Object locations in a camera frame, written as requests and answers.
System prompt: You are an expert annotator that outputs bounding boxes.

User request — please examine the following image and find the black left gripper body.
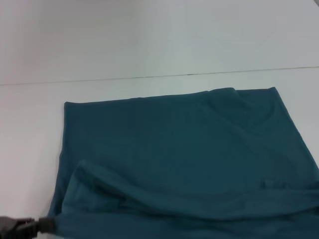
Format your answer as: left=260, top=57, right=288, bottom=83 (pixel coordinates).
left=0, top=215, right=41, bottom=239

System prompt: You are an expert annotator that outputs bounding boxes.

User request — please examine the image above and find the teal t-shirt with FREE print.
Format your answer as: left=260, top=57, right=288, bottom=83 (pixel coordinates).
left=47, top=87, right=319, bottom=239

